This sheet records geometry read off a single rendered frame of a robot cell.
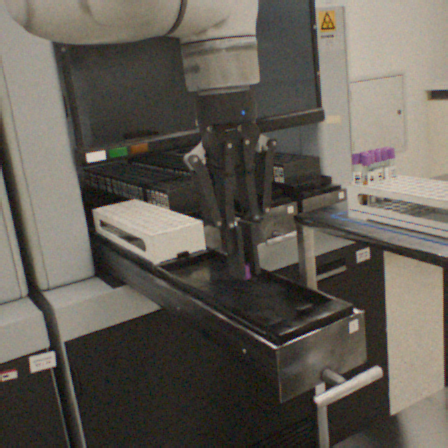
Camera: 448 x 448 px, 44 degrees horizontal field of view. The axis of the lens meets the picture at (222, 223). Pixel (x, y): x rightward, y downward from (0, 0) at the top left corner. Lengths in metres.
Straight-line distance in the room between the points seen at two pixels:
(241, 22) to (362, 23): 2.45
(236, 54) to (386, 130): 2.59
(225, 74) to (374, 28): 2.53
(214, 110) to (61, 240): 0.55
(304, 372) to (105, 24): 0.43
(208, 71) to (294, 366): 0.35
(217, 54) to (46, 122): 0.52
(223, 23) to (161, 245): 0.41
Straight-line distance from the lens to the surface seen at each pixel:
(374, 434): 1.39
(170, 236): 0.93
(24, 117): 1.08
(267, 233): 1.23
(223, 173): 0.69
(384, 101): 3.19
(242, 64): 0.66
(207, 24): 0.64
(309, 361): 0.67
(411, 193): 0.96
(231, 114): 0.66
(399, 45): 3.29
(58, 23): 0.56
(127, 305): 1.10
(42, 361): 1.09
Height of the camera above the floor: 1.11
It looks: 15 degrees down
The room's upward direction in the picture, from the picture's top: 7 degrees counter-clockwise
